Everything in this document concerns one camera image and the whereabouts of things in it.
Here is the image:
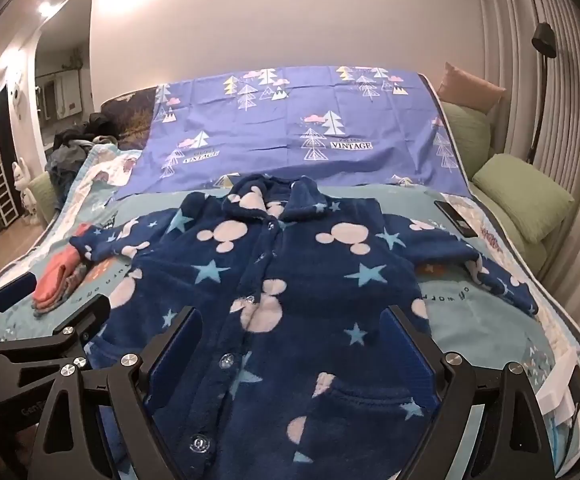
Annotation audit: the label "pile of dark clothes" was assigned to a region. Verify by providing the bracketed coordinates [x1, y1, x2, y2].
[45, 112, 119, 201]

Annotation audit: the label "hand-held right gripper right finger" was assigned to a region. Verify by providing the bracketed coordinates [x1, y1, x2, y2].
[380, 304, 556, 480]

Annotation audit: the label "purple tree print sheet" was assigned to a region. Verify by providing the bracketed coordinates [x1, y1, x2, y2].
[115, 66, 473, 201]

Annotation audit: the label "navy star print fleece pajama top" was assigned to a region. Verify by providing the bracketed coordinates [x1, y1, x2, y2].
[69, 172, 540, 480]

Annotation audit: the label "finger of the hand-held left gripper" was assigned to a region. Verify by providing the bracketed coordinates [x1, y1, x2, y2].
[0, 271, 38, 348]
[0, 294, 113, 376]

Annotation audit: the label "peach pillow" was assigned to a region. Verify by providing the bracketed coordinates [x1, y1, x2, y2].
[437, 62, 508, 112]

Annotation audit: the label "white pleated curtain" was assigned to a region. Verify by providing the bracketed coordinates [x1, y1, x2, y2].
[480, 0, 580, 286]

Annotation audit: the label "green pillow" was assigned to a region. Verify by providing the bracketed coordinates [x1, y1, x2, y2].
[471, 154, 575, 244]
[440, 101, 493, 181]

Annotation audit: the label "white power adapter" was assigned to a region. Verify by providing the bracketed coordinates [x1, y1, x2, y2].
[537, 355, 580, 424]

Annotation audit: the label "white rabbit figure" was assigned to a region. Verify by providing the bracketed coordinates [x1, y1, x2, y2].
[11, 159, 34, 194]

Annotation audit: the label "black floor lamp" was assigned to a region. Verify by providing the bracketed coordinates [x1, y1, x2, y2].
[528, 21, 558, 163]

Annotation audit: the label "green cushion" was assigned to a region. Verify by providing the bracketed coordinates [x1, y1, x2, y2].
[29, 172, 64, 226]

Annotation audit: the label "dark printed headboard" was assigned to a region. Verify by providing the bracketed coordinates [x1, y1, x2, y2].
[101, 86, 159, 151]

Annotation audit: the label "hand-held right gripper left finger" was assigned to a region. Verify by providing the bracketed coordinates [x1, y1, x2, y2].
[29, 305, 203, 480]

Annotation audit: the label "white rack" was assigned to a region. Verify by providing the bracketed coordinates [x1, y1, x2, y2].
[0, 166, 19, 229]

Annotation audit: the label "pink folded clothes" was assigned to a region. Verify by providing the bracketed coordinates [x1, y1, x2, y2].
[31, 240, 96, 317]

